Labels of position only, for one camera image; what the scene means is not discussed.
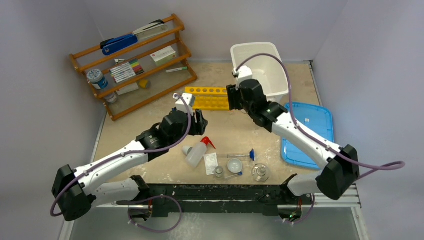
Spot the red nozzle wash bottle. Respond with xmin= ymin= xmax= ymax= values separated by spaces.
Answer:
xmin=182 ymin=136 xmax=216 ymax=168

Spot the white ceramic dish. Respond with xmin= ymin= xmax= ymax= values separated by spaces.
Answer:
xmin=227 ymin=158 xmax=243 ymax=174

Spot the blue grey stapler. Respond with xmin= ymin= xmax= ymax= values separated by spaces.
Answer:
xmin=100 ymin=19 xmax=169 ymax=56

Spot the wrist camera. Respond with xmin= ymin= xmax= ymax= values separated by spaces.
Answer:
xmin=172 ymin=93 xmax=196 ymax=114
xmin=232 ymin=65 xmax=253 ymax=81

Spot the clear plastic packet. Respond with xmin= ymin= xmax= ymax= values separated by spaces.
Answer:
xmin=203 ymin=152 xmax=219 ymax=176

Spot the white green box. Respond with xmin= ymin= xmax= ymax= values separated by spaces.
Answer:
xmin=150 ymin=46 xmax=177 ymax=67

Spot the yellow sponge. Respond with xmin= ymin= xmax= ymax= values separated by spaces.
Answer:
xmin=138 ymin=79 xmax=151 ymax=89

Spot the green white marker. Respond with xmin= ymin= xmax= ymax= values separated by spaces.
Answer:
xmin=165 ymin=66 xmax=188 ymax=73

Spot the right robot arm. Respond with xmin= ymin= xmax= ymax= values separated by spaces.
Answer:
xmin=226 ymin=79 xmax=359 ymax=204

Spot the white plastic bin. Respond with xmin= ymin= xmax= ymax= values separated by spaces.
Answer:
xmin=230 ymin=42 xmax=289 ymax=103

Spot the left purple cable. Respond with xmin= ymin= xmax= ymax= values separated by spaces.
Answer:
xmin=49 ymin=94 xmax=193 ymax=218

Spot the blue cap glass vial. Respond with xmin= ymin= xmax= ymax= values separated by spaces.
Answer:
xmin=224 ymin=172 xmax=243 ymax=180

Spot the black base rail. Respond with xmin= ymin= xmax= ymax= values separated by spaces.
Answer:
xmin=117 ymin=184 xmax=312 ymax=219

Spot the small white clip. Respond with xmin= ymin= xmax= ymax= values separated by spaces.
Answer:
xmin=114 ymin=59 xmax=126 ymax=65

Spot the yellow test tube rack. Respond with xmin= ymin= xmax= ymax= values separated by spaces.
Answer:
xmin=184 ymin=86 xmax=230 ymax=111

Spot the glass conical flask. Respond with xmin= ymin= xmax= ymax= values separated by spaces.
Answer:
xmin=251 ymin=163 xmax=270 ymax=183

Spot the blue lid jar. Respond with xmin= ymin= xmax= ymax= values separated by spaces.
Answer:
xmin=86 ymin=69 xmax=109 ymax=90

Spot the blue plastic lid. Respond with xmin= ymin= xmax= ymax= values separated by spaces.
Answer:
xmin=281 ymin=102 xmax=335 ymax=170

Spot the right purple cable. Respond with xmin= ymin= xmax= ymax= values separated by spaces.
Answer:
xmin=234 ymin=53 xmax=406 ymax=226

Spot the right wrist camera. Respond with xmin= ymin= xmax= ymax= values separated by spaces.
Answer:
xmin=232 ymin=65 xmax=253 ymax=81

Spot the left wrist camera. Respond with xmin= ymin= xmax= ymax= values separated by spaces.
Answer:
xmin=172 ymin=93 xmax=196 ymax=114

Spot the blue base glass cylinder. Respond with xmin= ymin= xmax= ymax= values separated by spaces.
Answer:
xmin=225 ymin=148 xmax=256 ymax=162

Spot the small clear jar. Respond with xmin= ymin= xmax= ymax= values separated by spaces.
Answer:
xmin=104 ymin=92 xmax=118 ymax=104

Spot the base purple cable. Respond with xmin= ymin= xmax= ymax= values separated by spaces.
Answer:
xmin=127 ymin=191 xmax=184 ymax=233

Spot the wooden shelf rack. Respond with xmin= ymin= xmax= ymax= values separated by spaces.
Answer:
xmin=69 ymin=14 xmax=198 ymax=121

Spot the coloured marker pack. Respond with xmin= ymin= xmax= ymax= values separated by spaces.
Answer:
xmin=109 ymin=58 xmax=144 ymax=84

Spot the small glass beaker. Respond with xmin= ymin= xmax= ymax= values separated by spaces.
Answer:
xmin=213 ymin=166 xmax=225 ymax=178

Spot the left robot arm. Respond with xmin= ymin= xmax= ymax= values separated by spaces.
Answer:
xmin=50 ymin=108 xmax=209 ymax=222

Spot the white flat box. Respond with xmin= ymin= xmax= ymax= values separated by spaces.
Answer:
xmin=116 ymin=83 xmax=139 ymax=96

